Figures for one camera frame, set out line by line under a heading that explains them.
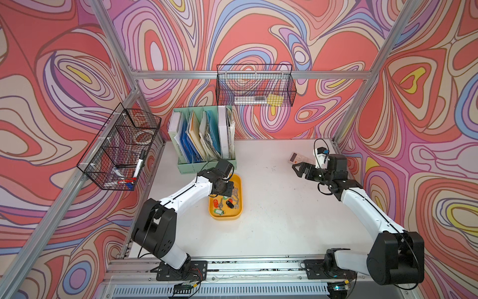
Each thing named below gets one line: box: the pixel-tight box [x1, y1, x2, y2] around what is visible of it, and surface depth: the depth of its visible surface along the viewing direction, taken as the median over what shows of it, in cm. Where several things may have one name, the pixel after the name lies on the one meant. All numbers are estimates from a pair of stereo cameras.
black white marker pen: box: [133, 158, 144, 179], surface depth 70 cm
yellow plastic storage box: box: [208, 173, 243, 221], surface depth 93 cm
